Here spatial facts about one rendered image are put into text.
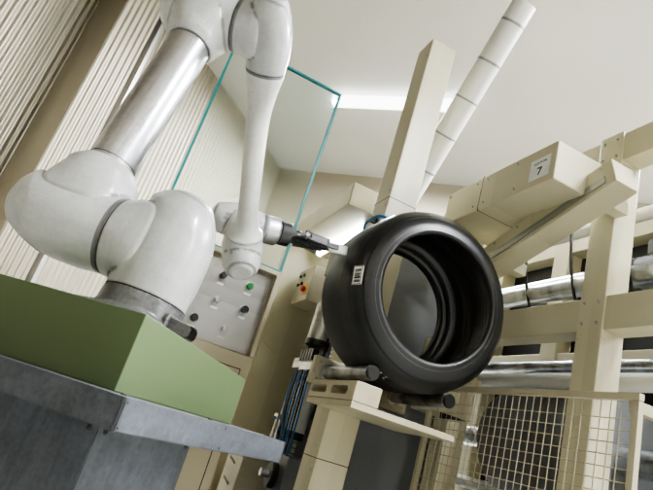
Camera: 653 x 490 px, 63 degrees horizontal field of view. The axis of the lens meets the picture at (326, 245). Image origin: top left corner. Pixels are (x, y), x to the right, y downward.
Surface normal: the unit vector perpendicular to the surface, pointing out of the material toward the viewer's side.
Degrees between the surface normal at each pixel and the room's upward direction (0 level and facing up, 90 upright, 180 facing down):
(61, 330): 90
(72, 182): 80
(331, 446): 90
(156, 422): 90
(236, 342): 90
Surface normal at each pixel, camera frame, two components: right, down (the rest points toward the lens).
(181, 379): 0.91, 0.14
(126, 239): -0.05, -0.35
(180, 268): 0.65, -0.08
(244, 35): -0.11, 0.52
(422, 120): 0.39, -0.22
